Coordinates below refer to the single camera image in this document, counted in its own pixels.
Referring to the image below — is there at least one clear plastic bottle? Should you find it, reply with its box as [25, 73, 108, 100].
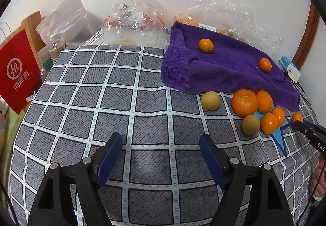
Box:
[48, 33, 67, 63]

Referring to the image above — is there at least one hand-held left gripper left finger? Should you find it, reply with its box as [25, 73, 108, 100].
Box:
[27, 132, 123, 226]

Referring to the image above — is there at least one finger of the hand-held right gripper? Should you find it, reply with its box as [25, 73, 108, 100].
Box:
[291, 121, 326, 154]
[302, 120, 326, 137]

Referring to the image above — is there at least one green cloth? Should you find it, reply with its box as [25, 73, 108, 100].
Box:
[0, 102, 30, 191]

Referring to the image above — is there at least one crumpled clear plastic bag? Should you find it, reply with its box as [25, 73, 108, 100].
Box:
[174, 0, 284, 56]

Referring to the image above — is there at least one small round orange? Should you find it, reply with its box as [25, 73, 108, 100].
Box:
[259, 58, 272, 73]
[199, 39, 214, 53]

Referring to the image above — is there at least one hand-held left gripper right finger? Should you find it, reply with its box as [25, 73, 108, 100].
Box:
[199, 134, 294, 226]

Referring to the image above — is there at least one white and blue box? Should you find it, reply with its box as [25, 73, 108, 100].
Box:
[278, 56, 301, 83]

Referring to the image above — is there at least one purple towel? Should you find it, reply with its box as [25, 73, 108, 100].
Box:
[160, 21, 301, 112]

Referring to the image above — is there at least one yellow pear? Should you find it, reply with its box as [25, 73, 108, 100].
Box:
[201, 91, 221, 111]

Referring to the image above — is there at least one wooden door frame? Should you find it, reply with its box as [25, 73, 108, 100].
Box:
[292, 2, 320, 71]

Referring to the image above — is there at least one red paper bag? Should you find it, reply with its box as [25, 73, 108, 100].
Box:
[0, 28, 42, 115]

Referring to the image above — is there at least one green and white carton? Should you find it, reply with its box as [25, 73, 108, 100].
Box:
[37, 46, 54, 71]

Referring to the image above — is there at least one large orange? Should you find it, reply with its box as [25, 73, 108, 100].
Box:
[231, 89, 258, 118]

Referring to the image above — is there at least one grey checked bed sheet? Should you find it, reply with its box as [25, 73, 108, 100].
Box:
[6, 28, 326, 226]

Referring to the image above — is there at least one white plastic bag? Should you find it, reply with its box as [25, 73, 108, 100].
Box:
[36, 0, 89, 47]

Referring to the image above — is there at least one person's right hand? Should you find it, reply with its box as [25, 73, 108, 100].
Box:
[314, 158, 326, 201]

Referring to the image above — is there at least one brown paper bag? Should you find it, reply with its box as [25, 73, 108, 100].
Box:
[21, 10, 49, 63]

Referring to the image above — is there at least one brown-green pear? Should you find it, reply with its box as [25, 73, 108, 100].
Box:
[241, 114, 261, 136]

